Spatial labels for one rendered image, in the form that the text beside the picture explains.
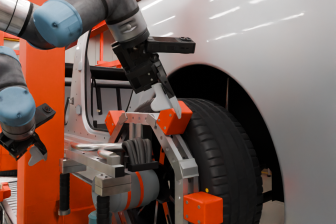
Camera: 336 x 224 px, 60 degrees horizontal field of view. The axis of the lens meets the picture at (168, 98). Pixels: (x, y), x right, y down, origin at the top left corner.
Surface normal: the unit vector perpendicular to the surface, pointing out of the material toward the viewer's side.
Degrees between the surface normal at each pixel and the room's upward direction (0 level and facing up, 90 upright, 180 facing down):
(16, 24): 133
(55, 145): 90
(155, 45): 117
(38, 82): 90
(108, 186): 90
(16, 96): 67
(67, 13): 85
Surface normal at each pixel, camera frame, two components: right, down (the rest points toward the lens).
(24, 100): 0.36, -0.41
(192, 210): -0.80, -0.02
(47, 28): -0.59, 0.62
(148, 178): 0.50, -0.58
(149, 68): 0.25, 0.46
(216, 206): 0.60, -0.03
